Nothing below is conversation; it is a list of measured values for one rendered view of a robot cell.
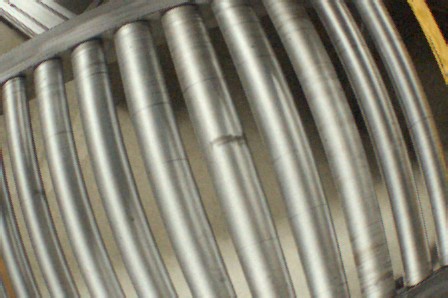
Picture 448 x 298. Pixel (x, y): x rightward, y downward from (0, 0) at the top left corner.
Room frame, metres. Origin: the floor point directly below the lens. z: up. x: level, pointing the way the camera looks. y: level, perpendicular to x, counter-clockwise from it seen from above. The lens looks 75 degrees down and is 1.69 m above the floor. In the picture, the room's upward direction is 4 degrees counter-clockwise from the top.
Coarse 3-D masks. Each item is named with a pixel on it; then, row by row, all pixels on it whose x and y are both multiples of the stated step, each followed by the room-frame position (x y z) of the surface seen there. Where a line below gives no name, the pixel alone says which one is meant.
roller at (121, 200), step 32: (96, 64) 0.36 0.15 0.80; (96, 96) 0.32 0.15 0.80; (96, 128) 0.28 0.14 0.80; (96, 160) 0.24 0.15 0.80; (128, 160) 0.24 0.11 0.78; (128, 192) 0.20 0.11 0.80; (128, 224) 0.17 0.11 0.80; (128, 256) 0.13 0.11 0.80; (160, 256) 0.13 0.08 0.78; (160, 288) 0.09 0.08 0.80
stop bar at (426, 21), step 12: (408, 0) 0.45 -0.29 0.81; (420, 0) 0.45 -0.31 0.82; (420, 12) 0.43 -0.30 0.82; (420, 24) 0.41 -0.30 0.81; (432, 24) 0.41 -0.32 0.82; (432, 36) 0.39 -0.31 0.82; (432, 48) 0.37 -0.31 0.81; (444, 48) 0.37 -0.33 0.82; (444, 60) 0.35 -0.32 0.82; (444, 72) 0.33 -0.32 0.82
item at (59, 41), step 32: (128, 0) 0.45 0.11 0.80; (160, 0) 0.44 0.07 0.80; (192, 0) 0.44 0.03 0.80; (256, 0) 0.46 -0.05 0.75; (64, 32) 0.42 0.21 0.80; (96, 32) 0.41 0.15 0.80; (160, 32) 0.42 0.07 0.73; (0, 64) 0.39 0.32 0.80; (32, 64) 0.38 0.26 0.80; (64, 64) 0.39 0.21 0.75; (0, 96) 0.36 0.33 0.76; (32, 96) 0.37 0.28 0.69
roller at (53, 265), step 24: (24, 96) 0.34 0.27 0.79; (24, 120) 0.30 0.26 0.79; (24, 144) 0.27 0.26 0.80; (24, 168) 0.23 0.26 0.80; (24, 192) 0.20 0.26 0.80; (24, 216) 0.17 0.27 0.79; (48, 216) 0.17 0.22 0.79; (48, 240) 0.14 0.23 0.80; (48, 264) 0.11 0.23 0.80; (48, 288) 0.07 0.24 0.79; (72, 288) 0.08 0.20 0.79
